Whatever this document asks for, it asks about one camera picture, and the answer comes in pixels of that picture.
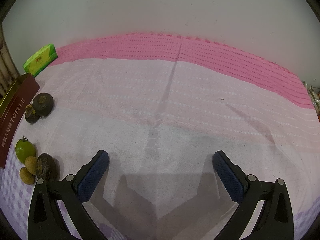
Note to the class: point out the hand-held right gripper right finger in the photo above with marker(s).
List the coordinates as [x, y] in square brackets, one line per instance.
[227, 175]

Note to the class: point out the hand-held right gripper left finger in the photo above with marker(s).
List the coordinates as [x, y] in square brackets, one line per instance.
[92, 177]

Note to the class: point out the dark mangosteen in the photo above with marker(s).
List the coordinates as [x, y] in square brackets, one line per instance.
[43, 103]
[32, 115]
[47, 166]

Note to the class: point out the brown longan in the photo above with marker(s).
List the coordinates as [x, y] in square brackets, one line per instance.
[27, 176]
[31, 164]

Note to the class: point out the green tomato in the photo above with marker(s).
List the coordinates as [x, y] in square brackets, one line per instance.
[25, 150]

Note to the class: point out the maroon tin box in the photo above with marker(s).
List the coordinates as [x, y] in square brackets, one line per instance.
[17, 110]

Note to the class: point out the pink and purple checked cloth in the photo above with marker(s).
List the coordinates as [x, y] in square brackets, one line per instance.
[175, 105]

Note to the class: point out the clear plastic wrapper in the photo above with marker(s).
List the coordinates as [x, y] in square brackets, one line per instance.
[311, 91]

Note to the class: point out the green tissue pack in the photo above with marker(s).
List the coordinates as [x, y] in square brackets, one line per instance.
[41, 58]

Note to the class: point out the beige ribbed curtain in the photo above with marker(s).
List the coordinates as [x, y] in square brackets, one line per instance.
[6, 75]

